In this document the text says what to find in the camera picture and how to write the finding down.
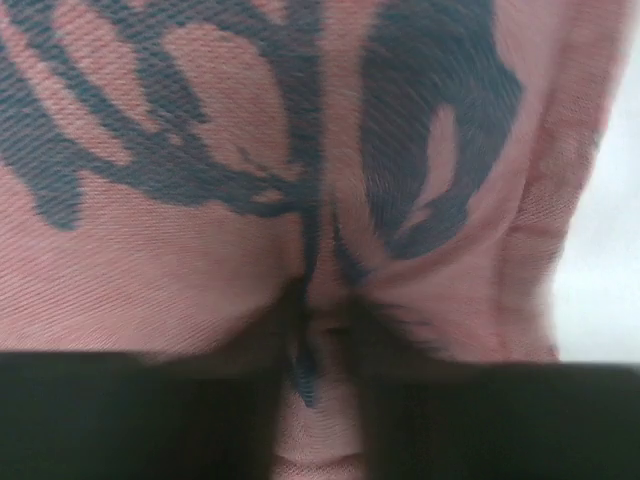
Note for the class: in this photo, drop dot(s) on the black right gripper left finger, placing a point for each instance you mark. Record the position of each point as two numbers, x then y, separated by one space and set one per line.
89 415

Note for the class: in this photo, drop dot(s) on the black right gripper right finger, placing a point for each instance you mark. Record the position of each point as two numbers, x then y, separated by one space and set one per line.
501 421

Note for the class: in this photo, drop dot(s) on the pink printed pillowcase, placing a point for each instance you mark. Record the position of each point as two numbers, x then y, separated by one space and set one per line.
306 182

